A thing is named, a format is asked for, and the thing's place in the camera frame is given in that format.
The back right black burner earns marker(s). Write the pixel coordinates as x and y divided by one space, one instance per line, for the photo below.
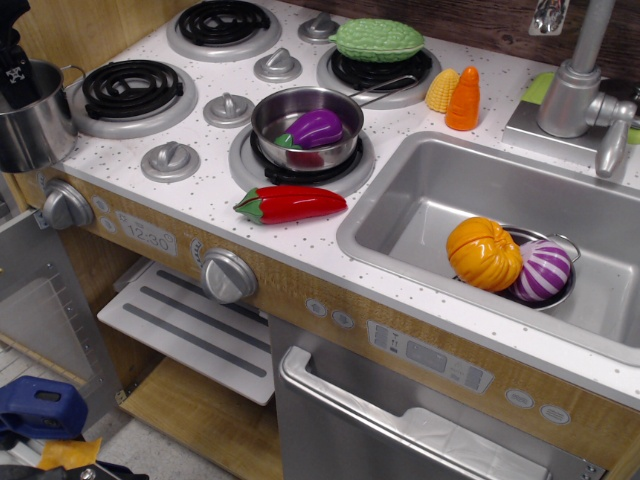
380 75

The blue clamp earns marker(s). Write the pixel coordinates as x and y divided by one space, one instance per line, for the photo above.
41 409

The back left black burner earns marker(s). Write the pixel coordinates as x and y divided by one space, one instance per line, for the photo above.
223 31

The oven clock display panel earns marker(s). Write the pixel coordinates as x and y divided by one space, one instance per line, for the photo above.
148 233

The red toy chili pepper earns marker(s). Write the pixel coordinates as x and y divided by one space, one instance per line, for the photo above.
283 204

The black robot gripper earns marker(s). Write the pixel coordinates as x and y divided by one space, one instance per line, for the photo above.
18 86

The silver stovetop knob front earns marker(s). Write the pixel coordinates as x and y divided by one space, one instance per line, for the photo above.
170 162

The silver oven knob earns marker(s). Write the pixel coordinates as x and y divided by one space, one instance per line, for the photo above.
226 277
65 206

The right silver oven knob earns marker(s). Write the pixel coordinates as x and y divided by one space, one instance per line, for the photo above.
226 277

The orange toy carrot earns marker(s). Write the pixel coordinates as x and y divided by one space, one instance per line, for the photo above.
463 110

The tall silver metal pot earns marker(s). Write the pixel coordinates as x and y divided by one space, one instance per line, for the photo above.
42 133

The left silver oven knob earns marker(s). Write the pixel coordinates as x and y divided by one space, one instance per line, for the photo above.
65 206

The dishwasher control panel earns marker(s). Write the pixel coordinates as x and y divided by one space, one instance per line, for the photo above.
429 358

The silver frying pan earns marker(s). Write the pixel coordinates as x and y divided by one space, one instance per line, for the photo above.
275 113

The silver dishwasher door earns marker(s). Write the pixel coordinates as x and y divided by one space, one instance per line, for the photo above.
342 416

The front right black burner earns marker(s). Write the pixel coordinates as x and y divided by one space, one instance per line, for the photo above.
250 168

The green toy bitter gourd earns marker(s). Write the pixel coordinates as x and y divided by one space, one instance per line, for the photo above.
377 40

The silver toy faucet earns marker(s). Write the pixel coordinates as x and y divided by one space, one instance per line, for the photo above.
576 121

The purple toy eggplant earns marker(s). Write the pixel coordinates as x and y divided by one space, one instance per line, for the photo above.
314 129

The small silver bowl in sink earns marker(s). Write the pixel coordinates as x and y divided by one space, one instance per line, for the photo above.
522 236

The silver sink basin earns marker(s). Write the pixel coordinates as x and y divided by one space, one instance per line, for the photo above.
432 182

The open oven door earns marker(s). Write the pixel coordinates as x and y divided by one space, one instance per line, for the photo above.
47 327

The front left black burner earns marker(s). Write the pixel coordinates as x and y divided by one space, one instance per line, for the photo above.
131 99

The white oven rack shelf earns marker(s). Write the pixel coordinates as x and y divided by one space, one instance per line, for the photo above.
169 312

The silver stovetop knob back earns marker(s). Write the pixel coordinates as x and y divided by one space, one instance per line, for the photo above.
319 29

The silver stovetop knob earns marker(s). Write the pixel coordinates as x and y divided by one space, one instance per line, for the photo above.
278 67
170 162
319 29
228 111

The black burner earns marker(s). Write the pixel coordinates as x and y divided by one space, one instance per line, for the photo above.
131 99
380 75
223 31
250 168

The silver stovetop knob centre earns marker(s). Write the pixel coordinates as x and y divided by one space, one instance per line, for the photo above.
228 111

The purple striped toy onion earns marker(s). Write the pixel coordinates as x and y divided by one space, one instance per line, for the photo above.
545 272

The orange toy pumpkin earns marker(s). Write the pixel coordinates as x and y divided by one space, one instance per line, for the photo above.
483 254

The yellow toy corn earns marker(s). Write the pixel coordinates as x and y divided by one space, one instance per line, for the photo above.
441 90

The silver stovetop knob middle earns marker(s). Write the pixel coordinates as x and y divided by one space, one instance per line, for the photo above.
278 67

